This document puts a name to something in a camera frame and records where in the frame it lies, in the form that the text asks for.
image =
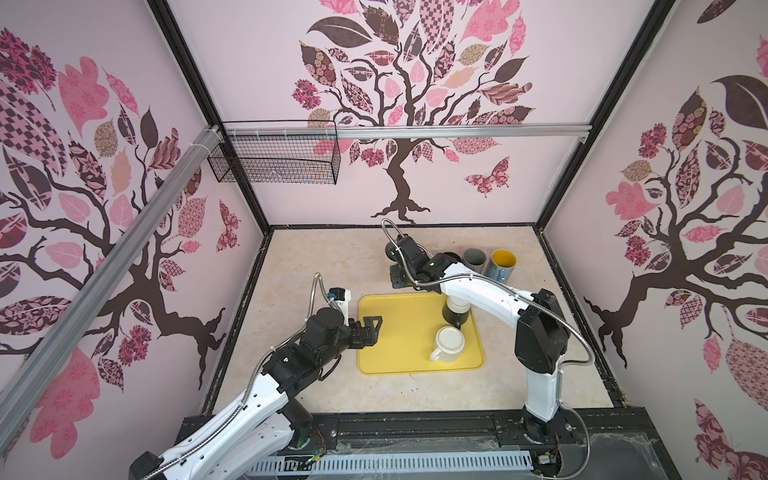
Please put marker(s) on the aluminium rail back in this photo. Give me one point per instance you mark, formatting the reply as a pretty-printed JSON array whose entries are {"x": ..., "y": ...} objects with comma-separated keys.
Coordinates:
[{"x": 407, "y": 132}]

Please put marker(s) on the cream white mug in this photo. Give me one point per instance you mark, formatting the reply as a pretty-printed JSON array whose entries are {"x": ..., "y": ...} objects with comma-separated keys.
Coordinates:
[{"x": 449, "y": 345}]

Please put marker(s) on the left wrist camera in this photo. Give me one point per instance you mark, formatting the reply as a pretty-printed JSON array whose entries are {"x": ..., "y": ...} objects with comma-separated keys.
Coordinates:
[{"x": 339, "y": 298}]

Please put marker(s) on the yellow plastic tray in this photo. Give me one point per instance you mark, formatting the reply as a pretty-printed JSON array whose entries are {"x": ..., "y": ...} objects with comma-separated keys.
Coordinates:
[{"x": 407, "y": 337}]

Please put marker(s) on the black base frame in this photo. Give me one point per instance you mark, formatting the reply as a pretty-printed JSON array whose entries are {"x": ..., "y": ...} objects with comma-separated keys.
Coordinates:
[{"x": 504, "y": 427}]

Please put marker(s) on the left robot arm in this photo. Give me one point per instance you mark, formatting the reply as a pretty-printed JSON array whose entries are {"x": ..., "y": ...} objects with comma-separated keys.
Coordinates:
[{"x": 267, "y": 416}]

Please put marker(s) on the black wire basket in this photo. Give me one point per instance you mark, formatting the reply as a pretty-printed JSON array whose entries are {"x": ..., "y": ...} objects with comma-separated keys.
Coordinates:
[{"x": 278, "y": 151}]

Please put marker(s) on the blue mug yellow inside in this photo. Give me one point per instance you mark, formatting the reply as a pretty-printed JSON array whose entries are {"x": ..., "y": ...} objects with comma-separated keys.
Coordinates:
[{"x": 500, "y": 265}]

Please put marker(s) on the aluminium rail left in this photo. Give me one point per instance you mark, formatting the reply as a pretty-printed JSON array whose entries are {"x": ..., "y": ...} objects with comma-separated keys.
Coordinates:
[{"x": 19, "y": 398}]

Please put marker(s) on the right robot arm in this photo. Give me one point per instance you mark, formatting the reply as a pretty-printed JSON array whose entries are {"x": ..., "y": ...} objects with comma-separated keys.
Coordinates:
[{"x": 541, "y": 336}]

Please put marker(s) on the grey mug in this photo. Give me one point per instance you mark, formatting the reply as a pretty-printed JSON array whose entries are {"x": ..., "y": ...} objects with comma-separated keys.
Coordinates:
[{"x": 475, "y": 259}]

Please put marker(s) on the white slotted cable duct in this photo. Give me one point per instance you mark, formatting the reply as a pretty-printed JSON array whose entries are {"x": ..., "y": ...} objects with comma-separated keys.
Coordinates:
[{"x": 278, "y": 467}]

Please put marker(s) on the black white mug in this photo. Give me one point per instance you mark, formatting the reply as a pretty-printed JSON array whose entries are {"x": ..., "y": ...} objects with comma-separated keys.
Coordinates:
[{"x": 456, "y": 311}]

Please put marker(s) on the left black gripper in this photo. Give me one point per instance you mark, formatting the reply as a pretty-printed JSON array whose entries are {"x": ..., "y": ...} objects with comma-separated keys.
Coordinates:
[{"x": 371, "y": 335}]

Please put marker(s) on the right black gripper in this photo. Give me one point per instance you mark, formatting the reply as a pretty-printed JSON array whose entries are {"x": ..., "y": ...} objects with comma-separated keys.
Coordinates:
[{"x": 394, "y": 279}]

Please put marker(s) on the aluminium rail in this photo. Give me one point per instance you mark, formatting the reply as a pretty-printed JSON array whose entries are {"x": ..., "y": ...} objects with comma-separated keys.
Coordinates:
[
  {"x": 19, "y": 398},
  {"x": 407, "y": 132}
]

